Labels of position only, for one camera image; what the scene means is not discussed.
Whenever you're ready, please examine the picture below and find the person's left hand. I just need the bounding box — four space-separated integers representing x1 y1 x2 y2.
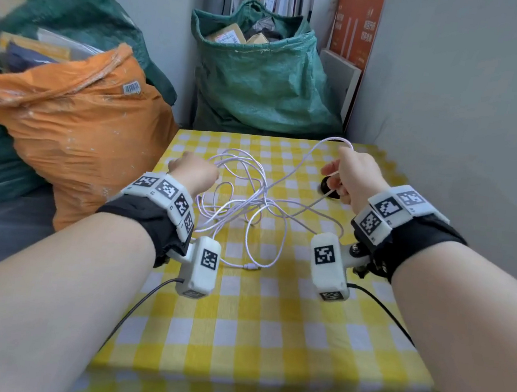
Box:
164 148 223 201

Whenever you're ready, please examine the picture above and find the person's right hand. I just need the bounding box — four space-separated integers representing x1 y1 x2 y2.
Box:
316 144 395 219

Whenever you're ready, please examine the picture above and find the black strap loop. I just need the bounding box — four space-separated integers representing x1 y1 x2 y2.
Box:
317 175 344 200

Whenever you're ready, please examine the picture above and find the white cable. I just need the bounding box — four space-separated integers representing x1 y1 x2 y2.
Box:
188 121 356 282

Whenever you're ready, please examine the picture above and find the person's right forearm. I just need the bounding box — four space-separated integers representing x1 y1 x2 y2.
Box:
377 234 517 392

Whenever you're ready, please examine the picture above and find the person's left forearm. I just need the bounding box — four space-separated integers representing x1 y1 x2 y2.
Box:
0 199 161 392

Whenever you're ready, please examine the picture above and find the white marker wrist band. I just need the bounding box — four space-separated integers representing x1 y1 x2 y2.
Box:
115 167 201 245
349 179 453 254

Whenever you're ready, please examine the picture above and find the small pale leaning board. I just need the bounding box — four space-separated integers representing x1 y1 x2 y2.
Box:
311 47 365 126

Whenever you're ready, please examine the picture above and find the upright open green sack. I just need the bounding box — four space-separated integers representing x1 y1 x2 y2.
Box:
177 0 358 148

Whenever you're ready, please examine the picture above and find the orange woven sack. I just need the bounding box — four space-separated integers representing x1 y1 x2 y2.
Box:
0 28 189 245

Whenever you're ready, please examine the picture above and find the large grey board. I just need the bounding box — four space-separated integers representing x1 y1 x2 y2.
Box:
328 0 517 297

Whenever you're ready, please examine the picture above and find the labelled cardboard box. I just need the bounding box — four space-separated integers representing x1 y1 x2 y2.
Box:
205 20 249 47

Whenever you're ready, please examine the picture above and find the small plain cardboard box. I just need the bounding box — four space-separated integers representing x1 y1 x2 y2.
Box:
245 30 271 47

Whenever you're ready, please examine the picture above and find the orange poster board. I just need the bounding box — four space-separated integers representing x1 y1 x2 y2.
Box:
326 0 389 73

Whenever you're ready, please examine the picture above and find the grey plastic parcel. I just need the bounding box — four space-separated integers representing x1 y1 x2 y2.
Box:
247 12 305 44

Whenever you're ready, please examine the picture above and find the clear plastic parcel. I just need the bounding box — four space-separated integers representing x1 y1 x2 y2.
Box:
33 27 108 65

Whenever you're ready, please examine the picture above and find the yellow checkered tablecloth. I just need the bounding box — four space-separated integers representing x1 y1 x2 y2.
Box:
67 112 464 392

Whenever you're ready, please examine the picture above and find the dark blue parcel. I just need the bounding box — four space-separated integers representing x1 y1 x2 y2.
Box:
3 41 61 78

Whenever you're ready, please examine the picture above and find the yellow flat parcel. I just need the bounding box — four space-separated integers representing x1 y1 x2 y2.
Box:
0 31 74 79

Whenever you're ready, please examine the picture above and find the black wrist strap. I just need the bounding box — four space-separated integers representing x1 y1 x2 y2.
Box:
90 190 195 272
344 205 471 292

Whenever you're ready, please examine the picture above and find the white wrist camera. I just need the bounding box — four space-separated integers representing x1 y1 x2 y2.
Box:
164 232 224 302
304 230 374 306

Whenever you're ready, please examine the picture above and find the black camera cable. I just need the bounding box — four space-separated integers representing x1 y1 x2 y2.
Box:
340 283 422 347
98 268 186 362

